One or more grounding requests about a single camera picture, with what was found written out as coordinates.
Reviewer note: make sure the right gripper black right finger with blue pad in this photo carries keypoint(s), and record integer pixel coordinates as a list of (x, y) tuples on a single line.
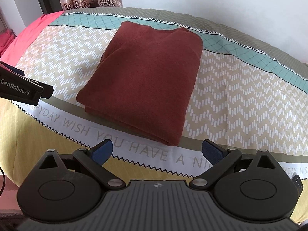
[(233, 169)]

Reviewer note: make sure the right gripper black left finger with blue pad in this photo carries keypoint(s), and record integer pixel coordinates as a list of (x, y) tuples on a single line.
[(80, 170)]

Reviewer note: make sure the maroon red sweater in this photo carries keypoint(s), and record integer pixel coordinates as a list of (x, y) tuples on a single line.
[(144, 81)]

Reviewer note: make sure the pink red cloth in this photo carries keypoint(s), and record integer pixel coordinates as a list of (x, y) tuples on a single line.
[(17, 48)]

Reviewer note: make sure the patterned yellow beige bedsheet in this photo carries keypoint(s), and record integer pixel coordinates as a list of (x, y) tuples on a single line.
[(248, 95)]

